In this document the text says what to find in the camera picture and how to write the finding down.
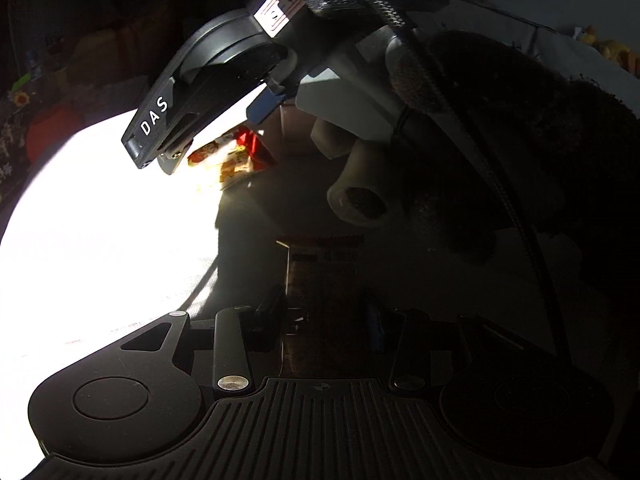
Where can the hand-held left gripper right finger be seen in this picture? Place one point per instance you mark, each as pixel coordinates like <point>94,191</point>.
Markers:
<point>372,320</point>

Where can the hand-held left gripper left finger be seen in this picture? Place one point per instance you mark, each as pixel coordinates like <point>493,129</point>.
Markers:
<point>265,325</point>

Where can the red yellow snack packet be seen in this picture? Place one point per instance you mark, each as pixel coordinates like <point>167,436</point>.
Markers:
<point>232,157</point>

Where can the orange bowl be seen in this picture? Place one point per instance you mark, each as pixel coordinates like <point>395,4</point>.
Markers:
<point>50,130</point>

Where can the yellow plush toy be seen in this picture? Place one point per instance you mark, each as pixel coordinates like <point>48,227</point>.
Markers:
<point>607,47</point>

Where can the person's right hand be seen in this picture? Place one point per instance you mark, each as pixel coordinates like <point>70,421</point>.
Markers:
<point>357,180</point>

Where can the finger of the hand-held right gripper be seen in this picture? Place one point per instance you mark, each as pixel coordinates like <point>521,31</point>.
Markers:
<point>265,105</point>
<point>150,122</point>

